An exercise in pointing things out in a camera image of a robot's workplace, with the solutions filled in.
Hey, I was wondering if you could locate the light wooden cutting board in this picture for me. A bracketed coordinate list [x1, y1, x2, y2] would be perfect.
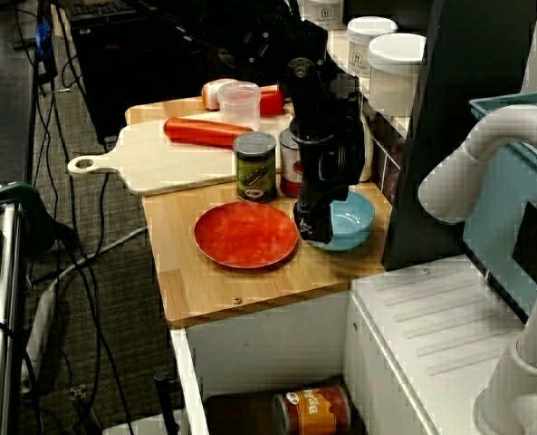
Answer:
[67, 118, 296, 197]

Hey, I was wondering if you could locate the black keyboard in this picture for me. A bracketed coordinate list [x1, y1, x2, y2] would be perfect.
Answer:
[66, 0, 138, 19]

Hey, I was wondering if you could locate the grey toy faucet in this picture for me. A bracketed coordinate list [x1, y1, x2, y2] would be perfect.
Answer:
[417, 104, 537, 435]

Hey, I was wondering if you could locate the orange toy sausage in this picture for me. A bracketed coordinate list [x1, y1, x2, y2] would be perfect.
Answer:
[163, 116, 255, 150]

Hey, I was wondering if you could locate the orange beans can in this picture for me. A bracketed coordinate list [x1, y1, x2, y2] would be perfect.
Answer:
[272, 384, 351, 435]

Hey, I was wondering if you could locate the red orange plate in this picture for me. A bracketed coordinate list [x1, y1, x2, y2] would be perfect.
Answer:
[193, 201, 299, 271]

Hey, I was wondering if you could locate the white plastic bottle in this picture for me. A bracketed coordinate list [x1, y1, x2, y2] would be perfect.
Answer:
[357, 112, 374, 182]

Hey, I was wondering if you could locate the green pea print can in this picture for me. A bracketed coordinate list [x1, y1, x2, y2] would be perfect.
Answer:
[231, 131, 278, 204]

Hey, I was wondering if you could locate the white power strip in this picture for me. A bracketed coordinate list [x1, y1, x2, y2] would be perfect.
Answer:
[21, 275, 61, 395]

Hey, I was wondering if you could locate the dark grey shelf unit frame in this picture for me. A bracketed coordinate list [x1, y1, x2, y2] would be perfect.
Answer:
[340, 0, 537, 271]

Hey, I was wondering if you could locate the salmon sushi toy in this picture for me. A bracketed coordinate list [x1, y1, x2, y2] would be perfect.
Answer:
[200, 78, 240, 111]

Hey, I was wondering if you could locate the tall clear jar white lid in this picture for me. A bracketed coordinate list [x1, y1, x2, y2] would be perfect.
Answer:
[367, 33, 427, 117]

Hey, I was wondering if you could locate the tomato print can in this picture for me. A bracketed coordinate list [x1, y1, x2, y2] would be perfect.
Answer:
[278, 128, 305, 198]

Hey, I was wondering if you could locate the dark green tool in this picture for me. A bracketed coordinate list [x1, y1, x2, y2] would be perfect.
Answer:
[0, 180, 56, 255]

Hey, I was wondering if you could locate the black stand post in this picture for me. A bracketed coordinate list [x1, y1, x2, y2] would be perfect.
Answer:
[153, 369, 182, 435]

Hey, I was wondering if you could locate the aluminium frame rail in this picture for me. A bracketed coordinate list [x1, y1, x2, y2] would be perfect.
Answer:
[0, 180, 24, 435]

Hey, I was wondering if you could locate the light blue bowl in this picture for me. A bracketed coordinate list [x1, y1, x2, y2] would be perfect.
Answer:
[302, 189, 377, 253]

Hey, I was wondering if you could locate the small clear jar white lid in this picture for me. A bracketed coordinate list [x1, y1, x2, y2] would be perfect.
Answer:
[346, 16, 399, 87]

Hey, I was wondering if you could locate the blue tape piece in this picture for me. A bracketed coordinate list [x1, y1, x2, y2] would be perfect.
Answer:
[35, 22, 53, 60]

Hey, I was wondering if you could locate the light wooden shelf board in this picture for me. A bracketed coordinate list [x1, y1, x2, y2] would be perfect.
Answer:
[294, 13, 414, 137]

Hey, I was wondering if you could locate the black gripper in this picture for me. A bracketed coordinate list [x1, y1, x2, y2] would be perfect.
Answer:
[292, 131, 359, 242]

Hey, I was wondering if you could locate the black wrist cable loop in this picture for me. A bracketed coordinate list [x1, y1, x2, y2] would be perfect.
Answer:
[316, 136, 348, 183]

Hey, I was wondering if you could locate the clear plastic cup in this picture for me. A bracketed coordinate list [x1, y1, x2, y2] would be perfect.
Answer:
[216, 81, 262, 131]

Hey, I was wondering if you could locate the white toy sink unit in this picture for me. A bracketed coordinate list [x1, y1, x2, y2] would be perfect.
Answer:
[170, 253, 537, 435]

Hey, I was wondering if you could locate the blue plastic bin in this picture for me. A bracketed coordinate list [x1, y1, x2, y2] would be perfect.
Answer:
[462, 89, 537, 318]

